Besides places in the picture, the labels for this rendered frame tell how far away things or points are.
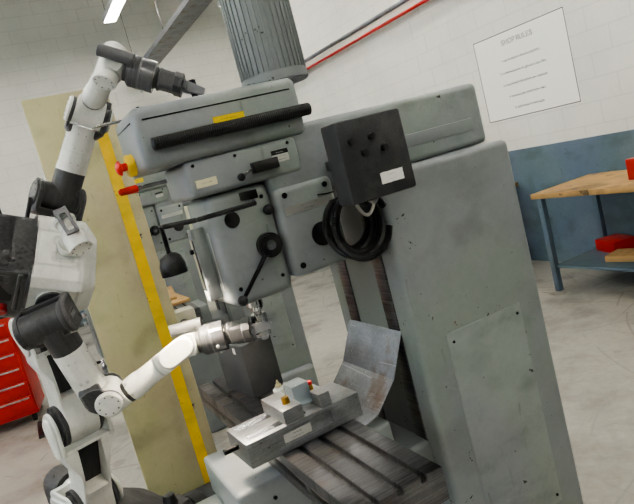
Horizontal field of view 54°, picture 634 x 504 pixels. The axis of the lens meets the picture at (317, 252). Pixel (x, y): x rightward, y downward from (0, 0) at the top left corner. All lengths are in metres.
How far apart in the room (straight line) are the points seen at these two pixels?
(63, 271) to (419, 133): 1.14
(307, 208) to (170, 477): 2.32
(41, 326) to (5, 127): 9.13
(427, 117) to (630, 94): 4.02
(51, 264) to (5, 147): 8.95
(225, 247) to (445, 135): 0.81
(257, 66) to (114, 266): 1.90
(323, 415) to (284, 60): 0.99
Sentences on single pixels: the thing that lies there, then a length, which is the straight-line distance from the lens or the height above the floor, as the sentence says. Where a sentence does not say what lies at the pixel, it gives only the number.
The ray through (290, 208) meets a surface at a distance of 1.76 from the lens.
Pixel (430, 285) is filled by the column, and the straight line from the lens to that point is 1.87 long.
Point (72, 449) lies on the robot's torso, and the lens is 2.32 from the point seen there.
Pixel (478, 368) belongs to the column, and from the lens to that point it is 2.01.
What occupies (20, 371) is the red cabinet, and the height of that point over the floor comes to 0.49.
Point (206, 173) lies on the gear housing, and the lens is 1.69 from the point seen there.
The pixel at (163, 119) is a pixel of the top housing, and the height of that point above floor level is 1.85.
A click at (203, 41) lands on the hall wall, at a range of 11.66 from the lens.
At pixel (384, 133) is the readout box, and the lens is 1.63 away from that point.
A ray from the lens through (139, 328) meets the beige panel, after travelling 3.54.
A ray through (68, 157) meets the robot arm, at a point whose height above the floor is 1.85.
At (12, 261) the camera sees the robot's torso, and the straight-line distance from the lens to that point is 1.91.
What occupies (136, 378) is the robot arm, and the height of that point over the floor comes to 1.18.
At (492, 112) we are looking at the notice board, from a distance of 7.02.
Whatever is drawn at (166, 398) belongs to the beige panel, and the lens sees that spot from 3.64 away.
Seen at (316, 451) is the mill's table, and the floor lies 0.93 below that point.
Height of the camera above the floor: 1.65
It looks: 8 degrees down
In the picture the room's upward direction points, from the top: 15 degrees counter-clockwise
